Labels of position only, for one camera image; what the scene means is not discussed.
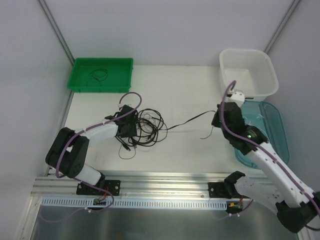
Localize white slotted cable duct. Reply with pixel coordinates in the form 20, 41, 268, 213
41, 197, 227, 211

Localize thin black wire loop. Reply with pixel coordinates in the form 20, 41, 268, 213
86, 68, 110, 87

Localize aluminium mounting rail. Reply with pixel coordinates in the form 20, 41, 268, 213
30, 171, 229, 200

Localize white plastic basin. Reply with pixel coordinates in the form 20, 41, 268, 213
219, 48, 279, 102

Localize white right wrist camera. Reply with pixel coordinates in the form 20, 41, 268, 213
226, 90, 245, 108

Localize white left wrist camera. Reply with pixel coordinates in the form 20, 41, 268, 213
117, 103, 132, 109

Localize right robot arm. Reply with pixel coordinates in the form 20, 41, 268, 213
211, 102, 320, 233

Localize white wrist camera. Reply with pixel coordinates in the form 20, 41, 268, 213
226, 90, 245, 108
117, 103, 132, 109

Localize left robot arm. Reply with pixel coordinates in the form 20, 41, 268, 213
45, 104, 138, 195

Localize green plastic tray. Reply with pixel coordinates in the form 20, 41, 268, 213
67, 57, 134, 93

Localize thin brown wire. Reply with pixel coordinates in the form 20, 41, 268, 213
118, 143, 138, 161

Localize teal transparent plastic bin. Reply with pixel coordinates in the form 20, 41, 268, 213
241, 101, 290, 164

